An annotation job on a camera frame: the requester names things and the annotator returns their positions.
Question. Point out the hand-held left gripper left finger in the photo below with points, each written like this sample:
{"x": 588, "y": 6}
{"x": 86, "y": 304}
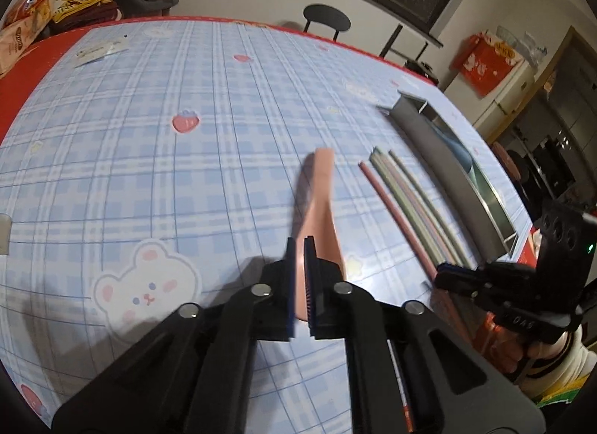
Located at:
{"x": 290, "y": 285}

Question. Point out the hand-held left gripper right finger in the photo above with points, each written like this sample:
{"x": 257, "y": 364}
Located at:
{"x": 311, "y": 285}

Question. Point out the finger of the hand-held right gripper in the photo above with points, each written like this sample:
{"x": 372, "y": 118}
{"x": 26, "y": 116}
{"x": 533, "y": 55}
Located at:
{"x": 461, "y": 286}
{"x": 459, "y": 270}

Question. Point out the green chopstick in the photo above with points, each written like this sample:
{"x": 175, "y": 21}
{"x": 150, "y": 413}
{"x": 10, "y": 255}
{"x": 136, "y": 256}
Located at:
{"x": 430, "y": 201}

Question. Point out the metal utensil tray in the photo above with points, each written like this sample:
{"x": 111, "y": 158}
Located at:
{"x": 447, "y": 182}

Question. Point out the pink spoon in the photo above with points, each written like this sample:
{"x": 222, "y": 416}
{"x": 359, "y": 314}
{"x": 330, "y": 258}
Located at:
{"x": 317, "y": 191}

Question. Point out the blue spoon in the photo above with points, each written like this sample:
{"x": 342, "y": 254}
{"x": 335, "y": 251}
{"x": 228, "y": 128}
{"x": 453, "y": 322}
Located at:
{"x": 454, "y": 147}

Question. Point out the person's right hand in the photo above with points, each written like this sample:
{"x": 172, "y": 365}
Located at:
{"x": 527, "y": 359}

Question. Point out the clear plastic containers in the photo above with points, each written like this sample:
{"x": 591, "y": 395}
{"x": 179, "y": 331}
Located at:
{"x": 517, "y": 45}

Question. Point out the rice cooker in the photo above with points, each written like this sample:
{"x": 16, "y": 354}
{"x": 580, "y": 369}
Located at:
{"x": 422, "y": 71}

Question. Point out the black metal rack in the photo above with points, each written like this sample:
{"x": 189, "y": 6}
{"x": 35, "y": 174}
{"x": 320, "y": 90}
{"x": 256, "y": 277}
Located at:
{"x": 392, "y": 40}

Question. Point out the black round stool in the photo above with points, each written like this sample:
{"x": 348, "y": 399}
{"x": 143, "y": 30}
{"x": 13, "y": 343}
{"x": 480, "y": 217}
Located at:
{"x": 326, "y": 17}

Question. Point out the white paper tag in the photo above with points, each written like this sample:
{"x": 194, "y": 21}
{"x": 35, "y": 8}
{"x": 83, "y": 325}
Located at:
{"x": 91, "y": 56}

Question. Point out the red tablecloth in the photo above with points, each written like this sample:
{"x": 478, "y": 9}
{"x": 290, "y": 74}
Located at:
{"x": 60, "y": 45}

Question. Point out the maroon garment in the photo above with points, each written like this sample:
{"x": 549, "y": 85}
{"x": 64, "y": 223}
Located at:
{"x": 88, "y": 19}

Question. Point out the orange snack bag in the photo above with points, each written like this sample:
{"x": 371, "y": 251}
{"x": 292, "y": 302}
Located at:
{"x": 28, "y": 3}

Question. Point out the wooden door frame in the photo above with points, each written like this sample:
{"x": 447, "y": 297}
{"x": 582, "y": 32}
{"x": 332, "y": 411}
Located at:
{"x": 559, "y": 49}

